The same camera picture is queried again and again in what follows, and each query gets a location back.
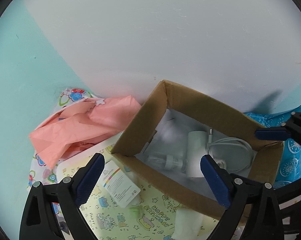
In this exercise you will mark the brown cardboard box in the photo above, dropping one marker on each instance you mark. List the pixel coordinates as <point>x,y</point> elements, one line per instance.
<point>175,127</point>

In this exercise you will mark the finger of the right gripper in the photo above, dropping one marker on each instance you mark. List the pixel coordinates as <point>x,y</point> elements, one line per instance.
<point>272,134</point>

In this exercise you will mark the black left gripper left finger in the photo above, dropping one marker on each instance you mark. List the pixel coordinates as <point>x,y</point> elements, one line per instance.
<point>39,220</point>

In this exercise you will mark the white cylindrical roll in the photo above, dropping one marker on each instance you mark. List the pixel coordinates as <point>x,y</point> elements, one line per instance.
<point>196,148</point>

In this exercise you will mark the floral patterned cloth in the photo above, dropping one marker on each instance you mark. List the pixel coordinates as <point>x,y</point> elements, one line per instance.
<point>47,156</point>

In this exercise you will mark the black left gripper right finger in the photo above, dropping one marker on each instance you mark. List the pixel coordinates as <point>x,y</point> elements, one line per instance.
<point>235,193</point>

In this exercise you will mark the yellow cartoon patterned tray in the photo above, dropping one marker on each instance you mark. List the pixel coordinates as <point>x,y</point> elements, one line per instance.
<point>106,219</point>

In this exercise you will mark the clear small bottle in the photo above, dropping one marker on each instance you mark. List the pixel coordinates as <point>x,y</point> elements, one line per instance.
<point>166,162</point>

